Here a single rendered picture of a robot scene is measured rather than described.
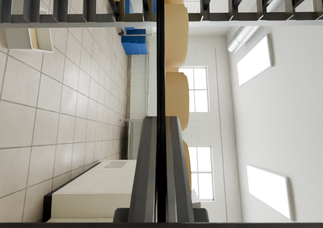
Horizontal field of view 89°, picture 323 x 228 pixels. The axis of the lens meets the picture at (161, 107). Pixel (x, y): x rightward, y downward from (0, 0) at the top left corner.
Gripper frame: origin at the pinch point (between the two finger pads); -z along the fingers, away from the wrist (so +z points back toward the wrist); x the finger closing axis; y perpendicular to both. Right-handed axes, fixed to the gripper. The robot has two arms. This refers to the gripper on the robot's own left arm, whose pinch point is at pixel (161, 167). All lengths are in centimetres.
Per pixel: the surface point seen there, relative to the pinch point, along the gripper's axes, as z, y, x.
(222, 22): -53, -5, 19
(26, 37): -105, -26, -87
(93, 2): -57, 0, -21
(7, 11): -55, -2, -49
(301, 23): -54, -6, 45
